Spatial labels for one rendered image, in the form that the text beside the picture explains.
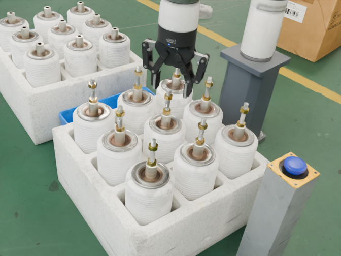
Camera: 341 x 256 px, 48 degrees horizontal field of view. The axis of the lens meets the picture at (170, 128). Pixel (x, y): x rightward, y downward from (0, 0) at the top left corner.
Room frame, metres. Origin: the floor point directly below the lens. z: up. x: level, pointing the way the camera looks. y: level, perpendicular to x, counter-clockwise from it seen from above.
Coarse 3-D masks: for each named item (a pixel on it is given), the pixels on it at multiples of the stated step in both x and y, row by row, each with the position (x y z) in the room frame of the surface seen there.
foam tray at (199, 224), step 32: (64, 128) 0.72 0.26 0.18; (64, 160) 0.66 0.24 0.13; (96, 160) 0.64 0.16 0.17; (256, 160) 0.69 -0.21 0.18; (96, 192) 0.54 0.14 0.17; (224, 192) 0.57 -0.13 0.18; (256, 192) 0.63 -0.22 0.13; (96, 224) 0.54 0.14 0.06; (128, 224) 0.46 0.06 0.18; (160, 224) 0.47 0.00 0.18; (192, 224) 0.51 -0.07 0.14; (224, 224) 0.58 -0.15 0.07
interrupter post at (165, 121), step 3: (162, 114) 0.69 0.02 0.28; (168, 114) 0.69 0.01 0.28; (171, 114) 0.69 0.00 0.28; (162, 117) 0.68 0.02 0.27; (165, 117) 0.68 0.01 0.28; (168, 117) 0.68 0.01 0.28; (162, 120) 0.68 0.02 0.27; (165, 120) 0.68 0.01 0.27; (168, 120) 0.68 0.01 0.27; (162, 123) 0.68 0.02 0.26; (165, 123) 0.68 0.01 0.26; (168, 123) 0.68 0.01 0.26; (165, 126) 0.68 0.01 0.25
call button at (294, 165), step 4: (288, 156) 0.54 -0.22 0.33; (292, 156) 0.54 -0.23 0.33; (288, 160) 0.53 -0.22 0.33; (292, 160) 0.53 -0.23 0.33; (296, 160) 0.53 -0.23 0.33; (300, 160) 0.53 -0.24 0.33; (284, 164) 0.52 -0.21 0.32; (288, 164) 0.51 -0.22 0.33; (292, 164) 0.52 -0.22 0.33; (296, 164) 0.52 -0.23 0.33; (300, 164) 0.52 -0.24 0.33; (304, 164) 0.52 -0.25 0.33; (288, 168) 0.51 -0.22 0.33; (292, 168) 0.51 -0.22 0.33; (296, 168) 0.51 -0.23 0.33; (300, 168) 0.51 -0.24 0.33; (304, 168) 0.51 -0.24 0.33; (292, 172) 0.50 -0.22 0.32; (296, 172) 0.50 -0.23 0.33; (300, 172) 0.50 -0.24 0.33
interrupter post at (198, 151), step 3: (195, 144) 0.60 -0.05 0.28; (204, 144) 0.60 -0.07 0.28; (195, 147) 0.59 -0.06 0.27; (198, 147) 0.59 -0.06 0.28; (201, 147) 0.59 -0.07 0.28; (195, 150) 0.59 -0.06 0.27; (198, 150) 0.59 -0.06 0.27; (201, 150) 0.59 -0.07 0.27; (192, 153) 0.60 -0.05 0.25; (195, 153) 0.59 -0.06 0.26; (198, 153) 0.59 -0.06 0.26; (201, 153) 0.60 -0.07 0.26; (195, 156) 0.59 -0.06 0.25; (198, 156) 0.59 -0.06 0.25
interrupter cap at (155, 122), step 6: (156, 114) 0.72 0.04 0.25; (150, 120) 0.69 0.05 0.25; (156, 120) 0.70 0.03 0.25; (174, 120) 0.71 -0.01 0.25; (180, 120) 0.71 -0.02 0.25; (150, 126) 0.67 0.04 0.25; (156, 126) 0.67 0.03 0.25; (162, 126) 0.68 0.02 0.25; (168, 126) 0.68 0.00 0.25; (174, 126) 0.68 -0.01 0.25; (180, 126) 0.68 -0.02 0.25; (156, 132) 0.66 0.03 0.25; (162, 132) 0.66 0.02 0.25; (168, 132) 0.66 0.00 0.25; (174, 132) 0.66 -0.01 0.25
